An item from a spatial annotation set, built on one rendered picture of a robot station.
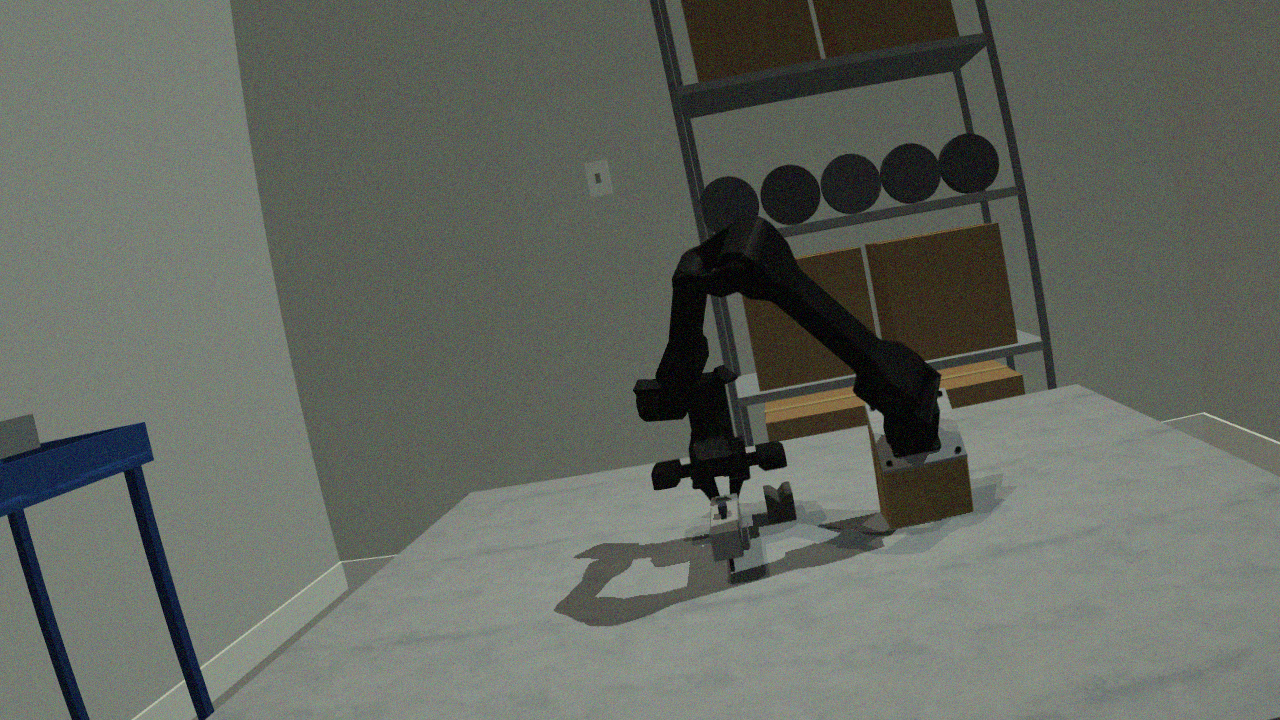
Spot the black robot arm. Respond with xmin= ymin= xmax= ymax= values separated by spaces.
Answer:
xmin=634 ymin=217 xmax=942 ymax=480

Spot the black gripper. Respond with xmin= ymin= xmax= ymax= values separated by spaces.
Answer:
xmin=652 ymin=414 xmax=787 ymax=500

